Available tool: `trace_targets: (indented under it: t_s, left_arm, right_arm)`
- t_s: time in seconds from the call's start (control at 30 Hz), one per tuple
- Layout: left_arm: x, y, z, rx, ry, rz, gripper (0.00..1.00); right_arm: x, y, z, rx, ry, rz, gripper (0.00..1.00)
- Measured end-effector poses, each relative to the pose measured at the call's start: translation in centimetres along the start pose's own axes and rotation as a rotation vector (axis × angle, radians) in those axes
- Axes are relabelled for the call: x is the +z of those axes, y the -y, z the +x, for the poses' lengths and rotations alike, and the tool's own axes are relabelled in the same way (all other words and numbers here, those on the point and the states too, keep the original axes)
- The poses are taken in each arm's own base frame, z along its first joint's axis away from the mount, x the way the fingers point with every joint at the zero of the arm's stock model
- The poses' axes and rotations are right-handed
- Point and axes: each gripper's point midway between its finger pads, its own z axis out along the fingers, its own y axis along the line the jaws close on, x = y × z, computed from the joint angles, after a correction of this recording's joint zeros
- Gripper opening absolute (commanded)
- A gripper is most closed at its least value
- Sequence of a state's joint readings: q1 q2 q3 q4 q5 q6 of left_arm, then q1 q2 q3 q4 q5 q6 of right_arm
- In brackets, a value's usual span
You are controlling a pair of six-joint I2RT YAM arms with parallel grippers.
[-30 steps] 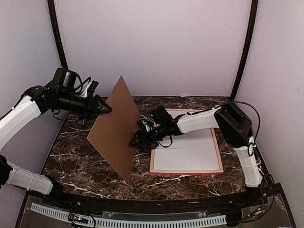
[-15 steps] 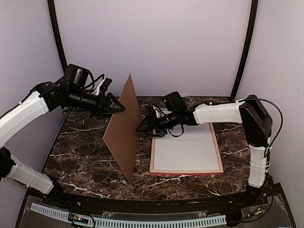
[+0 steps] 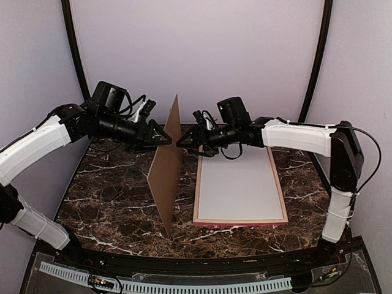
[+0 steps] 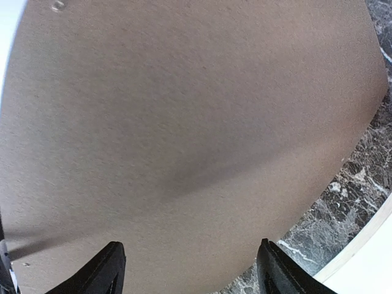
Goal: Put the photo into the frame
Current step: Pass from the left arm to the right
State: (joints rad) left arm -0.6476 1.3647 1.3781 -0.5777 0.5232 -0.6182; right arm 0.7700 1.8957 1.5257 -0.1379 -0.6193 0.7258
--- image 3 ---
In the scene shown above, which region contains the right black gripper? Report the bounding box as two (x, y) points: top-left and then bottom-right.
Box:
(176, 122), (238, 157)

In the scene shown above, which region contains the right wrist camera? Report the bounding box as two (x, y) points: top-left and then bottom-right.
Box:
(193, 110), (218, 130)

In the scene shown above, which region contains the white slotted cable duct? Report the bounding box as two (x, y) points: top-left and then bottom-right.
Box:
(39, 262), (292, 293)

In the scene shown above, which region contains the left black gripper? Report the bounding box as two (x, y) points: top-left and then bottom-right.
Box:
(96, 111), (173, 153)

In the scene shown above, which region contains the pink wooden picture frame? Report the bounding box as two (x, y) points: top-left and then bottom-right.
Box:
(192, 145), (289, 227)

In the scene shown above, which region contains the brown cardboard backing board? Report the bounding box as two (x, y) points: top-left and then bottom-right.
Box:
(147, 96), (183, 236)

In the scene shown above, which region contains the photo print white border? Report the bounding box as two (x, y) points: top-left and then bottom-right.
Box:
(196, 148), (284, 222)

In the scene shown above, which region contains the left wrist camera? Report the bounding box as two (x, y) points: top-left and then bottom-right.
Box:
(129, 99), (156, 123)

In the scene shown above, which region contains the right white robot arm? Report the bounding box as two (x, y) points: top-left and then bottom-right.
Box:
(176, 97), (376, 266)

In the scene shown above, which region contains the black corner post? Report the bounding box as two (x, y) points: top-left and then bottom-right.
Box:
(298, 0), (334, 123)
(61, 0), (91, 100)

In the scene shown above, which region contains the black front table rail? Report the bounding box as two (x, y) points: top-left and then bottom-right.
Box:
(70, 248), (346, 276)

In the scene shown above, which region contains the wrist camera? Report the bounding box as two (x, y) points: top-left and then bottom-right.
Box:
(193, 110), (218, 130)
(129, 99), (156, 123)

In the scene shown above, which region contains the right black corner post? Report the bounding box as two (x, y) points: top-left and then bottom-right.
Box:
(298, 0), (334, 123)

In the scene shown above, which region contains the left black corner post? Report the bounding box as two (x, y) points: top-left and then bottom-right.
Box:
(61, 0), (91, 100)

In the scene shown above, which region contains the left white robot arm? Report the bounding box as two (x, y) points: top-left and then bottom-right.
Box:
(1, 81), (172, 267)

